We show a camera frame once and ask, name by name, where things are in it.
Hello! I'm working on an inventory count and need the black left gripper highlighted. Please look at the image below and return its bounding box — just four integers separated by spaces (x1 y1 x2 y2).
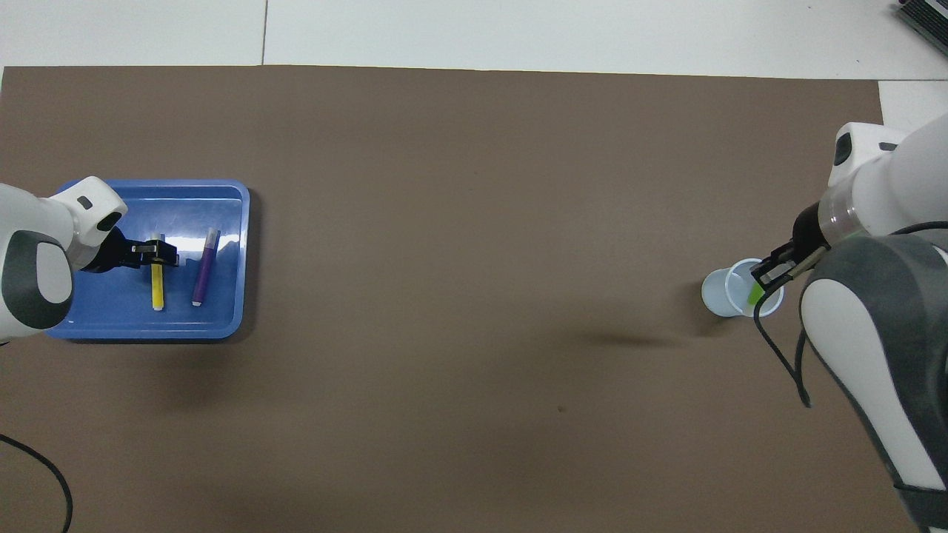
93 229 181 272

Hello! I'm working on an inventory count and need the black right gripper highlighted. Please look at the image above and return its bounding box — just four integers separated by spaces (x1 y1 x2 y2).
750 201 830 292

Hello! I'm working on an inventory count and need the yellow pen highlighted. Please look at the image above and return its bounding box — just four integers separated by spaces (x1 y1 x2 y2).
150 233 166 312

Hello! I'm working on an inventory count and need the purple pen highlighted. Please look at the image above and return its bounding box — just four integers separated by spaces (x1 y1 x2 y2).
191 228 221 307

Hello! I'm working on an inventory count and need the blue plastic tray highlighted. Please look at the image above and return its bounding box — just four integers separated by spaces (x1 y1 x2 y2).
38 179 251 341

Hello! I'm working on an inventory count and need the translucent plastic cup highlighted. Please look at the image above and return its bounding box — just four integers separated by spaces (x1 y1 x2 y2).
701 258 784 318

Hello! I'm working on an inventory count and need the grey ribbed device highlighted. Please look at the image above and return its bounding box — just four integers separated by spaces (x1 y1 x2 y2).
894 0 948 56

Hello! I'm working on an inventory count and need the brown table mat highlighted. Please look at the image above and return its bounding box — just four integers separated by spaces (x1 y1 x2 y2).
0 65 932 533

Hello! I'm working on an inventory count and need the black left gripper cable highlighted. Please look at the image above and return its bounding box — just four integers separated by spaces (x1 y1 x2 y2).
0 433 73 533

